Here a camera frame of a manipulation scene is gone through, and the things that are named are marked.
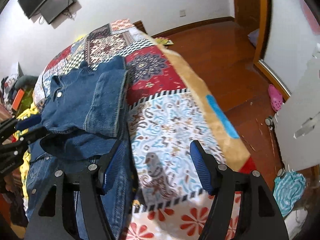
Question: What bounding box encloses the blue denim jacket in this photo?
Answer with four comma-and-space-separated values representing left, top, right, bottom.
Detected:
15, 55, 138, 240

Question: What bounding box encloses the yellow duck blanket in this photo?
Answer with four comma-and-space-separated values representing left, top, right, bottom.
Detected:
12, 102, 48, 201

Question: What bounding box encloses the orange box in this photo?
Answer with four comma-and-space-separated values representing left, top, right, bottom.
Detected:
11, 89, 24, 111

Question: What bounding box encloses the teal striped cloth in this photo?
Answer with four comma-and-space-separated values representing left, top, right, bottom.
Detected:
273, 172, 306, 217

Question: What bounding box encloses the dark grey cushion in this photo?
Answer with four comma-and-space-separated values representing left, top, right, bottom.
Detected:
15, 75, 38, 90

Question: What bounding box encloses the pink croc shoe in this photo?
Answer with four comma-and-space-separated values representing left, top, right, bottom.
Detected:
268, 85, 283, 112

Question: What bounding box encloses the patchwork patterned bedspread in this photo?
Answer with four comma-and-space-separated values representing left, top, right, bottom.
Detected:
33, 19, 252, 239

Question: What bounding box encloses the yellow book on floor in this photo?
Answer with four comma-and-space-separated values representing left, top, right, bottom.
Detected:
155, 37, 174, 46

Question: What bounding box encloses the wooden door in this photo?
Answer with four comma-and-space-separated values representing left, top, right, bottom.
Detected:
234, 0, 272, 66

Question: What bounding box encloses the white wall socket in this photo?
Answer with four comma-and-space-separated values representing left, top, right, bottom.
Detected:
180, 10, 186, 17

